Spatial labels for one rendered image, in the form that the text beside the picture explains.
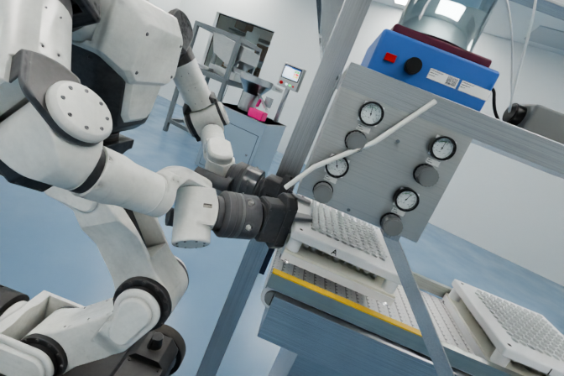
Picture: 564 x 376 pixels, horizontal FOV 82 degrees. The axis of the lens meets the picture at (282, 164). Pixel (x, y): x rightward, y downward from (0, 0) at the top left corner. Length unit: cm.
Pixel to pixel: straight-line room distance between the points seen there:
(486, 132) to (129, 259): 78
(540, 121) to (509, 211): 518
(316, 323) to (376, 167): 33
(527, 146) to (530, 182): 526
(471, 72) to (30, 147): 62
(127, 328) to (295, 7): 583
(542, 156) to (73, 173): 65
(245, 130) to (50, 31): 277
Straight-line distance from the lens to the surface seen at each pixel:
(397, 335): 72
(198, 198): 59
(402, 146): 55
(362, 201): 56
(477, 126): 58
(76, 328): 107
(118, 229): 84
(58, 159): 44
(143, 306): 87
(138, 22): 71
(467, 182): 570
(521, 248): 606
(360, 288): 71
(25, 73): 44
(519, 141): 61
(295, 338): 73
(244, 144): 321
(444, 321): 93
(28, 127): 45
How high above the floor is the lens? 117
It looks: 13 degrees down
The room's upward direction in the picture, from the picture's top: 22 degrees clockwise
